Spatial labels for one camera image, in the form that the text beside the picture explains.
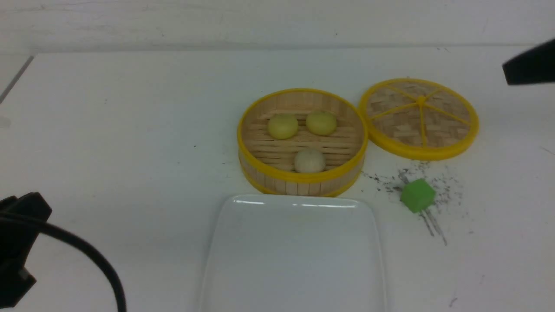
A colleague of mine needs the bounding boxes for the yellow-rimmed bamboo steamer lid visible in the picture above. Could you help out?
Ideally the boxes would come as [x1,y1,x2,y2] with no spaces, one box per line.
[358,78,480,161]

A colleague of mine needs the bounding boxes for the yellow steamed bun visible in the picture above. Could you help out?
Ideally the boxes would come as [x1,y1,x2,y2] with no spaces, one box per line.
[266,114,299,140]
[305,111,337,136]

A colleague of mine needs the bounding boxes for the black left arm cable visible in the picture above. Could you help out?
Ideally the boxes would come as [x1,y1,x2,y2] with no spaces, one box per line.
[0,215,127,312]

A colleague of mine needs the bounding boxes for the white steamed bun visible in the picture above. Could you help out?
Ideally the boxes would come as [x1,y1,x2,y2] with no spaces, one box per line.
[294,148,326,174]

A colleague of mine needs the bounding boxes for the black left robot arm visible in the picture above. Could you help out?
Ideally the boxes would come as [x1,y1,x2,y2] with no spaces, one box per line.
[0,192,52,309]

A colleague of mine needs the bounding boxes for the white rectangular plate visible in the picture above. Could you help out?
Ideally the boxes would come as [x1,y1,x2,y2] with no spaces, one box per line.
[197,194,390,312]

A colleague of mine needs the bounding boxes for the yellow-rimmed bamboo steamer basket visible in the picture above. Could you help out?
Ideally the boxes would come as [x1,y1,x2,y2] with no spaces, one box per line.
[236,88,369,197]

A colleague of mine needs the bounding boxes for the green cube block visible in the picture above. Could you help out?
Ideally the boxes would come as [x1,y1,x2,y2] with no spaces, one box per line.
[400,179,436,214]

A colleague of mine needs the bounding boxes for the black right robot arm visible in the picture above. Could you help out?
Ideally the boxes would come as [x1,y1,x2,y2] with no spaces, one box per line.
[502,39,555,85]

